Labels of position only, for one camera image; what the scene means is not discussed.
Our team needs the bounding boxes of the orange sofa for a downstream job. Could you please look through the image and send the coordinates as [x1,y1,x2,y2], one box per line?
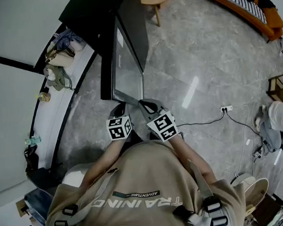
[187,0,283,47]

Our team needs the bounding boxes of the olive green shoulder bag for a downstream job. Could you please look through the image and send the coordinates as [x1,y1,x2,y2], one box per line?
[42,62,74,93]

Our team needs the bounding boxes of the person's right forearm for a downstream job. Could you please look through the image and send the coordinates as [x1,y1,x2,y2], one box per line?
[167,130,217,188]

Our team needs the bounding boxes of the beige tote bag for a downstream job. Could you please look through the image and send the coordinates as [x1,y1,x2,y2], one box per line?
[43,43,77,69]

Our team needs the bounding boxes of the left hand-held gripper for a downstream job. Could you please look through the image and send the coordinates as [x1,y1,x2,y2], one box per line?
[105,102,134,142]

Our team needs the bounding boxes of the blue plaid shirt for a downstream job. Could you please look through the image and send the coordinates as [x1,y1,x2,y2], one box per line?
[52,27,84,53]

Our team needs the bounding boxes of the brown cardboard box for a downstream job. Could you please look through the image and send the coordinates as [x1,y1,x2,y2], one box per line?
[15,197,31,218]

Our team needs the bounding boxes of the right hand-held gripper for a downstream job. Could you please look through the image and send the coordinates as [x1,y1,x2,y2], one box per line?
[138,97,180,144]

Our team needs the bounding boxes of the dark brown cabinet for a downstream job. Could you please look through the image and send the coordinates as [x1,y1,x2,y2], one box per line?
[250,192,283,226]

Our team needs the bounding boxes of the white roller blind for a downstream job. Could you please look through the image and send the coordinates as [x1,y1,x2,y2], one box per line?
[0,55,53,195]
[0,0,81,72]

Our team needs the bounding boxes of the black trousers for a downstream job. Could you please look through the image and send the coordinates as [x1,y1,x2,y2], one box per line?
[127,128,163,145]

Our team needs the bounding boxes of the grey harness with black buckles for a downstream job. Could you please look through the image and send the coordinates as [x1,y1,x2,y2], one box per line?
[50,156,229,226]

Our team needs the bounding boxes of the black handbag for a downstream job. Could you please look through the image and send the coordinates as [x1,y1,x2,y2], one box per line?
[23,144,40,173]

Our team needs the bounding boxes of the mint green water bottle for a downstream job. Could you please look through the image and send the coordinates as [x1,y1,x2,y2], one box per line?
[24,135,42,146]

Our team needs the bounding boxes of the person's left forearm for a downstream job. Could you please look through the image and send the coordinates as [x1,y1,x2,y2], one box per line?
[77,137,128,190]

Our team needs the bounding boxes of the grey blue storage box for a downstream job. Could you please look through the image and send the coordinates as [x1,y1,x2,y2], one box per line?
[23,187,55,225]

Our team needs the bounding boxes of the black cable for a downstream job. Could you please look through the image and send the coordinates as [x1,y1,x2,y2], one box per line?
[226,108,263,140]
[175,110,226,128]

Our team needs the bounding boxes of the wooden shelf rack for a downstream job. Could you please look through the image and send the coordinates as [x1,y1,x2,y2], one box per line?
[265,70,283,105]

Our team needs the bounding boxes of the beige printed t-shirt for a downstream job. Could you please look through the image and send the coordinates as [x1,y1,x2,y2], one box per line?
[40,133,248,226]

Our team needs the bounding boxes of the black flat case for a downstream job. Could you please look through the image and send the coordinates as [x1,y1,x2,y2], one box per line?
[27,163,66,199]

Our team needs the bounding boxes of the white ledge with black edge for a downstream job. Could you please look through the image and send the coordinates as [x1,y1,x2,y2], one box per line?
[17,26,106,172]

